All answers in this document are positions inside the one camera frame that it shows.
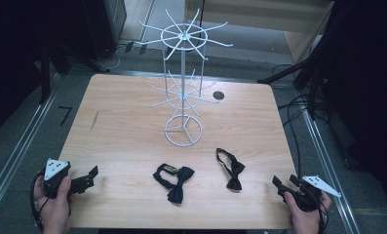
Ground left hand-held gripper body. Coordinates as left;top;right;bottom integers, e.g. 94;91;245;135
43;158;85;200

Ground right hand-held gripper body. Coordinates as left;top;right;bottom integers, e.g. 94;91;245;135
286;175;342;213

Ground black bow tie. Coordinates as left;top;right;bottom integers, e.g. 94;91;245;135
215;147;247;192
152;163;196;205

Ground white wire display rack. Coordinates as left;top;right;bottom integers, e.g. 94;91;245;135
135;8;234;148

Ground person's right hand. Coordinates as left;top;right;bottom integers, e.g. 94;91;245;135
284;190;332;234

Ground person's left hand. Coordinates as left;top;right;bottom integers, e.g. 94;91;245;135
32;176;73;234

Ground black metal stand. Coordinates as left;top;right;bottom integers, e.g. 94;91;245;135
39;38;111;105
257;48;332;122

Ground dark curtain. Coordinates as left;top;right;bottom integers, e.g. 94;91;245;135
324;0;387;211

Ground dark cabinet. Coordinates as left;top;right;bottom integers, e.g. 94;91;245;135
83;0;128;61

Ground light wooden panel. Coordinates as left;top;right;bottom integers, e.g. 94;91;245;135
184;0;335;64

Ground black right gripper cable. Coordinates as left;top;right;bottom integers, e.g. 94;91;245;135
311;186;329;234

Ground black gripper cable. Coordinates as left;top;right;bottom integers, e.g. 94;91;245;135
29;170;53;230
311;186;329;234

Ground metal floor rail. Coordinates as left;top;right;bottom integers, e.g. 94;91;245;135
0;72;62;225
301;108;362;234

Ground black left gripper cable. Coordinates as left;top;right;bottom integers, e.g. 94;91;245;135
29;170;53;230

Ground black floor cables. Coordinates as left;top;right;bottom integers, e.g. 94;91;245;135
272;62;329;179

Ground white floor cable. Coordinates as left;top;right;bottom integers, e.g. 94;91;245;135
105;45;128;71

